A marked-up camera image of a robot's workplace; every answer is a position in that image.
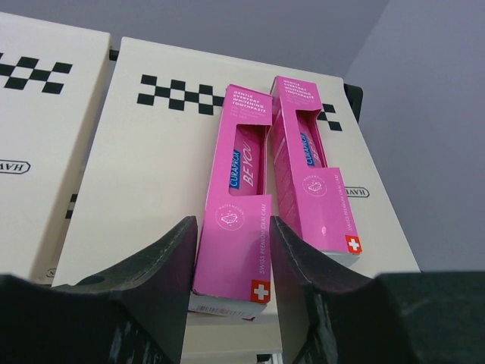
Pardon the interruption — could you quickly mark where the pink toothpaste box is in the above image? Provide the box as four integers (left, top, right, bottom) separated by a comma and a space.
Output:
188, 84, 272, 320
271, 76, 362, 266

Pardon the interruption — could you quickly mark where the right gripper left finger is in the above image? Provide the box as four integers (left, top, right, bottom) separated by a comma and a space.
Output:
1, 216, 198, 363

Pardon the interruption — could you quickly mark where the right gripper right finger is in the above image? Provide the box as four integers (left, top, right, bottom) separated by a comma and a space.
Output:
270, 216, 484, 363

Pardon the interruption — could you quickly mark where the black three-tier shelf rack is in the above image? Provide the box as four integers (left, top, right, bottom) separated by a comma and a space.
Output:
1, 13, 418, 363

